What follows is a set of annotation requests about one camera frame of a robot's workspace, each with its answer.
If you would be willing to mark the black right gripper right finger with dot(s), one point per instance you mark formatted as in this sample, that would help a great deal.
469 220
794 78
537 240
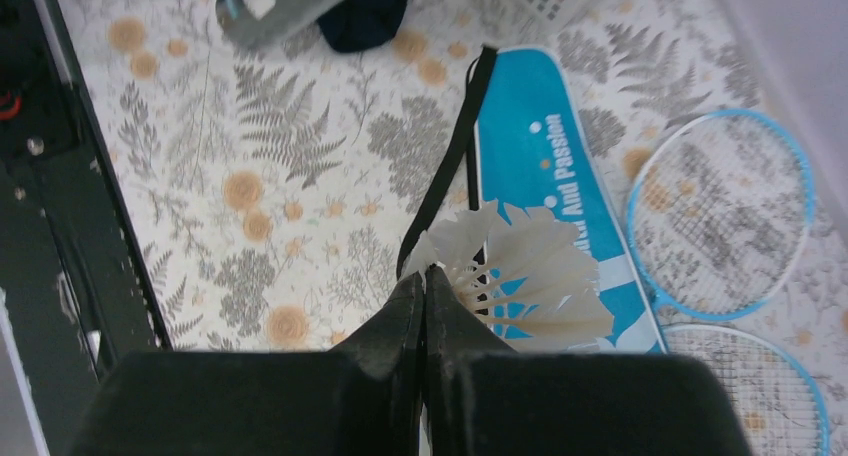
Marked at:
484 398

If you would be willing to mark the blue racket cover bag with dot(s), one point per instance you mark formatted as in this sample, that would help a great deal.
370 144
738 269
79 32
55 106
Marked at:
531 153

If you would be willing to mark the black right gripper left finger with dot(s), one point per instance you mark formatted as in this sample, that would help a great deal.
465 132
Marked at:
359 398

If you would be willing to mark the floral patterned table mat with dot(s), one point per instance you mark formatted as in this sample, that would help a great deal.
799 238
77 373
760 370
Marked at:
269 190

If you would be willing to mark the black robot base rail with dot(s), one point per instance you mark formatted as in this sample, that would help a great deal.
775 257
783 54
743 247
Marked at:
76 290

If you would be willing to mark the white feather shuttlecock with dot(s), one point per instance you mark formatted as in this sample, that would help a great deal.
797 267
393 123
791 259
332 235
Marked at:
520 273

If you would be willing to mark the black shuttlecock tube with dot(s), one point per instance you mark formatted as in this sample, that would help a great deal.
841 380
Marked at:
249 23

